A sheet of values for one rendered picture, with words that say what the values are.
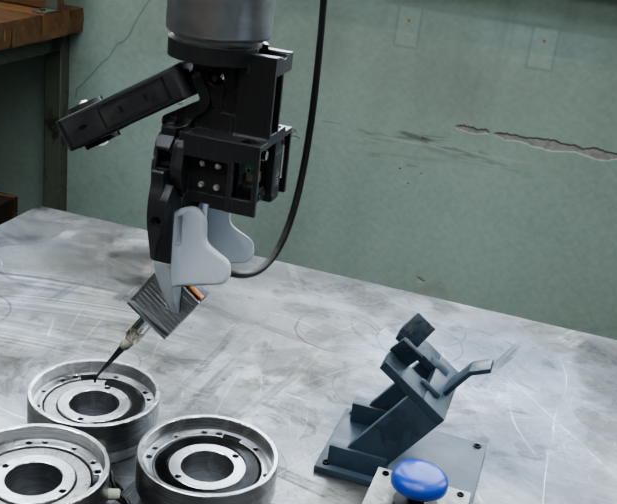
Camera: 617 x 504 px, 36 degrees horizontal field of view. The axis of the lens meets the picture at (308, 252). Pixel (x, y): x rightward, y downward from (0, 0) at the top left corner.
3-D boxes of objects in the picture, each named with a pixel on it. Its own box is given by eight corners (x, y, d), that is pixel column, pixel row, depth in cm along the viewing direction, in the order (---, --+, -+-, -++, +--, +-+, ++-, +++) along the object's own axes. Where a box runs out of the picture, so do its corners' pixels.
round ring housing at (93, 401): (24, 403, 81) (24, 361, 80) (147, 396, 84) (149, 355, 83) (29, 476, 72) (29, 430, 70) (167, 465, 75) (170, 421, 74)
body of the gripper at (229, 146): (251, 228, 67) (267, 58, 62) (141, 204, 69) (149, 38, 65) (285, 199, 74) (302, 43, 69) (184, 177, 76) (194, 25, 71)
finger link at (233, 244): (242, 314, 75) (248, 208, 71) (174, 297, 77) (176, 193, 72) (256, 296, 78) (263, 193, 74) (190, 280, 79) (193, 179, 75)
